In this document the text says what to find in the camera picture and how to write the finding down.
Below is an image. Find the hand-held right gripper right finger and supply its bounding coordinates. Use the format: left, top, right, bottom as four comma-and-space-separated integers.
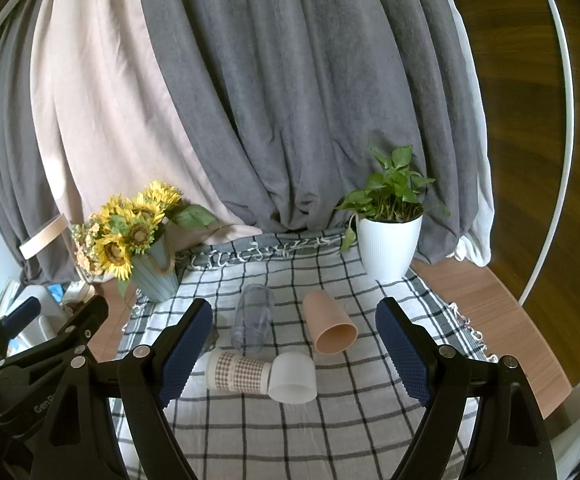
375, 296, 559, 480

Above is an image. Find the green leafy plant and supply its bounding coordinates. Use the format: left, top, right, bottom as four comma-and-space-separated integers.
334, 145, 452, 253

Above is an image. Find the white curtain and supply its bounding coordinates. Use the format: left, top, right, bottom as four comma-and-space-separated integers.
447, 0, 494, 267

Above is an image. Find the white hoop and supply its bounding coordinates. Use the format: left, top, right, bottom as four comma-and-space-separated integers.
517, 0, 579, 307

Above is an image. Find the white plastic container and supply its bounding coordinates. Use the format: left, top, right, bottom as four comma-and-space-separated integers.
16, 285, 76, 347

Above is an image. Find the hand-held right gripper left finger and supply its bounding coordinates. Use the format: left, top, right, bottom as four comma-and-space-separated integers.
30, 298, 214, 480

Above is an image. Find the white plastic cup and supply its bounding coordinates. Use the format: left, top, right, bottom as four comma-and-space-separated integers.
268, 351, 317, 405

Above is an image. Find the checked grey white tablecloth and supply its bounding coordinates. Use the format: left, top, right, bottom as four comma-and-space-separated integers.
110, 227, 496, 480

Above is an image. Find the white ribbed plant pot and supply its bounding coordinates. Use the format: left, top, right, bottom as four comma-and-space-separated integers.
356, 212, 423, 282

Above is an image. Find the brown checkered paper cup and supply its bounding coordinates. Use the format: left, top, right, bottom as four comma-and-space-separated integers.
206, 349, 273, 395

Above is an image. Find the clear plastic cup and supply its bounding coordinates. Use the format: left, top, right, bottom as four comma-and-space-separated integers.
230, 284, 275, 357

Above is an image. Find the blue-green ribbed vase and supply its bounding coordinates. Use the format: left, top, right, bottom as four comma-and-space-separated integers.
130, 240, 181, 303

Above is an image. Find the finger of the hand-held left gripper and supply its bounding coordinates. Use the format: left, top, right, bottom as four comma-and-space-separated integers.
0, 295, 110, 378
0, 296, 41, 357

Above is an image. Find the sunflower bouquet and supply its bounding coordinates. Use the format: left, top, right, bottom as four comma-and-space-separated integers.
70, 180, 218, 283

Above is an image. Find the light wooden chair back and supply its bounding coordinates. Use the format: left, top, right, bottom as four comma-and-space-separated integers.
18, 213, 68, 261

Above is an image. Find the wide grey curtain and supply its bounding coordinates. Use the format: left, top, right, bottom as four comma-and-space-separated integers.
134, 0, 477, 267

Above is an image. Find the tan plastic cup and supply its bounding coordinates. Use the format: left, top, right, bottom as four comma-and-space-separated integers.
303, 289, 359, 356

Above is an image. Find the beige curtain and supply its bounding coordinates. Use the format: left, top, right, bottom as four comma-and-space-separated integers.
30, 0, 265, 283

